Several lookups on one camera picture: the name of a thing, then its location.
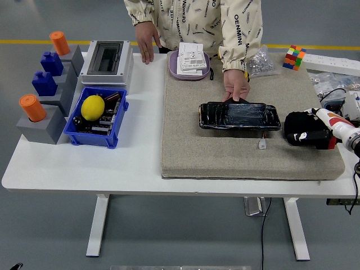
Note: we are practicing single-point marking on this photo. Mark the grey electrical box clear lid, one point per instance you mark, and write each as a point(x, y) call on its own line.
point(126, 56)

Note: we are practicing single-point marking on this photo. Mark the green circuit board strip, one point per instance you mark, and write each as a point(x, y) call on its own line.
point(337, 202)

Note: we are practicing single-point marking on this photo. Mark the blue block with knob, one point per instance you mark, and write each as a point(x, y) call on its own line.
point(52, 64)
point(44, 84)

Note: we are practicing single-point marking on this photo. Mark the black white robot left hand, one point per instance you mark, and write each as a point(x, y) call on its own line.
point(16, 266)

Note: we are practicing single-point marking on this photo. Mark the person's left hand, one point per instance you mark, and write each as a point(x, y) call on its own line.
point(234, 84)

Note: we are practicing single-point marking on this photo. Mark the purple tray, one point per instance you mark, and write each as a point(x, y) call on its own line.
point(173, 66)

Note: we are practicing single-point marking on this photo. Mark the white table leg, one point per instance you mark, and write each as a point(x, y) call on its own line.
point(97, 225)
point(296, 230)

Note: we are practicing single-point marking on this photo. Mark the grey block holder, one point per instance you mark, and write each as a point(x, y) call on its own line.
point(77, 59)
point(70, 74)
point(45, 132)
point(66, 98)

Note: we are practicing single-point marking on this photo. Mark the colourful puzzle cube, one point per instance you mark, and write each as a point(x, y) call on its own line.
point(294, 57)

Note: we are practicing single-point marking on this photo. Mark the yellow lemon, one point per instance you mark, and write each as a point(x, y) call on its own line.
point(92, 108)

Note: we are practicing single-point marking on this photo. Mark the grey-brown mat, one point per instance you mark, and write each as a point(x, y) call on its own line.
point(197, 146)

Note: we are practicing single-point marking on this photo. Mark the silver metal bracket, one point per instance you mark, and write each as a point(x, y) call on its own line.
point(253, 206)

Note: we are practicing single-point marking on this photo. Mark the orange cylinder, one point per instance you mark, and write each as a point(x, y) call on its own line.
point(32, 108)
point(59, 43)

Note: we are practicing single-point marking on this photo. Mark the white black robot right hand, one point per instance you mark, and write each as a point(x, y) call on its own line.
point(332, 123)

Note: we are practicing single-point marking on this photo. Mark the person's right forearm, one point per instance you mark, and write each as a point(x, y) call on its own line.
point(137, 14)

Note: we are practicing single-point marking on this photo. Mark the blue plastic bin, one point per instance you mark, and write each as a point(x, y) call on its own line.
point(92, 139)

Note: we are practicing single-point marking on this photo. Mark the person's right hand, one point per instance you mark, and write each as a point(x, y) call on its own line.
point(144, 42)

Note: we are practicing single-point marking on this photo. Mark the light blue tray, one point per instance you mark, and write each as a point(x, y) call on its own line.
point(324, 105)

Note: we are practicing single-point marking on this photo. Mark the person's left forearm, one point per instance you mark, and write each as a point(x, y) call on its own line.
point(239, 50)

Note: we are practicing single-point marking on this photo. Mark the white wall switch plate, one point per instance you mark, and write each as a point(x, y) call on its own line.
point(194, 63)
point(191, 47)

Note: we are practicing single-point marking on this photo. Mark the person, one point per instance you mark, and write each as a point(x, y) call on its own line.
point(197, 22)

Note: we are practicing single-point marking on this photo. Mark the yellow wristband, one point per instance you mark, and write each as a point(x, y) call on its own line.
point(247, 75)

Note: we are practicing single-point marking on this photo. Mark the white power strip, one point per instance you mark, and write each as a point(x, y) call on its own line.
point(332, 63)

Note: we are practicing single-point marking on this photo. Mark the circuit board with capacitors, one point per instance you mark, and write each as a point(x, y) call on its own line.
point(107, 121)

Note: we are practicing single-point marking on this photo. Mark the clear bag of washers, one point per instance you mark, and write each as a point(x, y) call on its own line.
point(332, 81)

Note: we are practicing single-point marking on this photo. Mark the clear bag of metal screws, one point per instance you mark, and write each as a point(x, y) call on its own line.
point(261, 63)

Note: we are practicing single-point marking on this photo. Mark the white device box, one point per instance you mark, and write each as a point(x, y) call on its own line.
point(353, 105)

